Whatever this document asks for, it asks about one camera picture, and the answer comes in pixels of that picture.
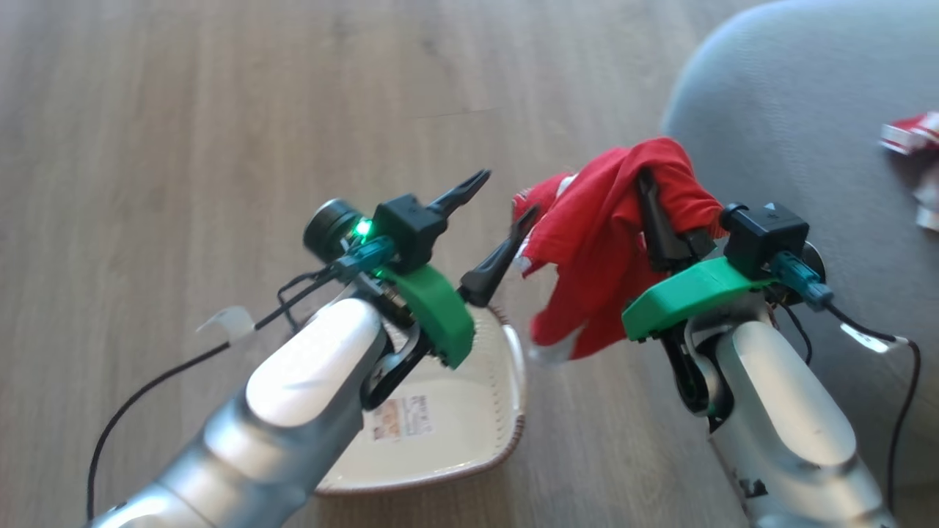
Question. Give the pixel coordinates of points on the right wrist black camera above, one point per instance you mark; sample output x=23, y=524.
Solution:
x=766, y=235

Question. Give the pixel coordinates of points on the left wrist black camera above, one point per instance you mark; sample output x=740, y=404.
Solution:
x=396, y=224

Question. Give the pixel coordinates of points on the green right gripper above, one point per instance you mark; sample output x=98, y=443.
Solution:
x=689, y=297

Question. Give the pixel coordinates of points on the beige perforated laundry basket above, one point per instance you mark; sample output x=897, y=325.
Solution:
x=455, y=411

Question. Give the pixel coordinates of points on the red and white garment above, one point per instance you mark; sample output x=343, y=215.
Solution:
x=917, y=143

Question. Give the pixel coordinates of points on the grey round pouf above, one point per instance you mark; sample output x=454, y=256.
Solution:
x=814, y=125

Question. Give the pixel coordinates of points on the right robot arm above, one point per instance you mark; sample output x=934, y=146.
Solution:
x=777, y=418

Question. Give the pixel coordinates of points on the red garment with white trim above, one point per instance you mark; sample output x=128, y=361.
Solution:
x=594, y=249

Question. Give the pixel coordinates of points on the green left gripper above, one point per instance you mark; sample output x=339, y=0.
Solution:
x=436, y=312

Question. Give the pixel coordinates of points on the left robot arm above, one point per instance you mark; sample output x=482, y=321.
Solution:
x=279, y=411

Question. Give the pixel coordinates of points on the basket paper label sticker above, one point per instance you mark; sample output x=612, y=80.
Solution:
x=403, y=418

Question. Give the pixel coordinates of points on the wrist black camera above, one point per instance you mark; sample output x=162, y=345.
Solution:
x=766, y=235
x=396, y=224

